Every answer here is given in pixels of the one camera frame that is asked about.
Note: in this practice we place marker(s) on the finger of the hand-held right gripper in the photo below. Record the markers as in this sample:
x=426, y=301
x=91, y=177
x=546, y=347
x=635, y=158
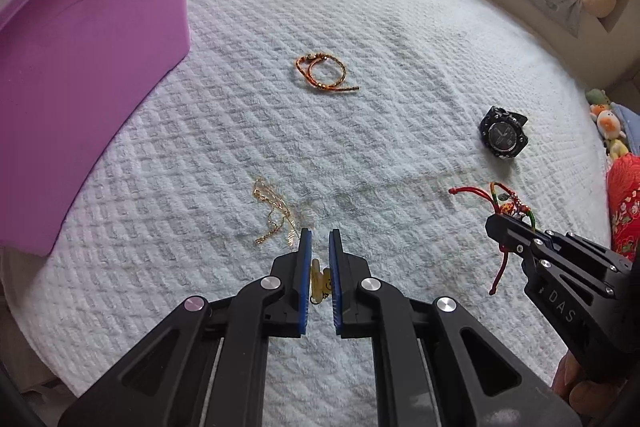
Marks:
x=515, y=237
x=590, y=252

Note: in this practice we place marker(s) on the black wrist watch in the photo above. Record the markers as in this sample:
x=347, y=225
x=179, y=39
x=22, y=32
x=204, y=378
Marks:
x=502, y=134

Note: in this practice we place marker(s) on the small green plush toy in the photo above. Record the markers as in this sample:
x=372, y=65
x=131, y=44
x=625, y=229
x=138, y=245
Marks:
x=597, y=97

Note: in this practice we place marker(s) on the person's right hand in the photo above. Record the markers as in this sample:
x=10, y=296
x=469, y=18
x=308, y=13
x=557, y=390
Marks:
x=575, y=387

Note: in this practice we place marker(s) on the pink plastic tub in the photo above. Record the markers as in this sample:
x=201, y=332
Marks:
x=75, y=82

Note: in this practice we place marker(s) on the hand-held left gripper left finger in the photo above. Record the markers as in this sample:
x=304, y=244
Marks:
x=305, y=282

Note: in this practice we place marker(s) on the small yellow plush toy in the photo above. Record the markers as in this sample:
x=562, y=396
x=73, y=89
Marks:
x=617, y=149

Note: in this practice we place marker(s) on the small white orange plush toy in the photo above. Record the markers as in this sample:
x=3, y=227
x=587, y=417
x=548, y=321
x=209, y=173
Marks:
x=607, y=122

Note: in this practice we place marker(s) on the red patterned pillow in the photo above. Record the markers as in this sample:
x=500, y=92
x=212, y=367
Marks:
x=625, y=202

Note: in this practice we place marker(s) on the blue cloth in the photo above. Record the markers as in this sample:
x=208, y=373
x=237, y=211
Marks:
x=631, y=127

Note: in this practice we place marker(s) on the white textured blanket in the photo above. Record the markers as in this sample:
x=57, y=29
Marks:
x=350, y=147

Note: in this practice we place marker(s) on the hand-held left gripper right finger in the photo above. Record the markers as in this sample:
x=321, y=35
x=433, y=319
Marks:
x=335, y=282

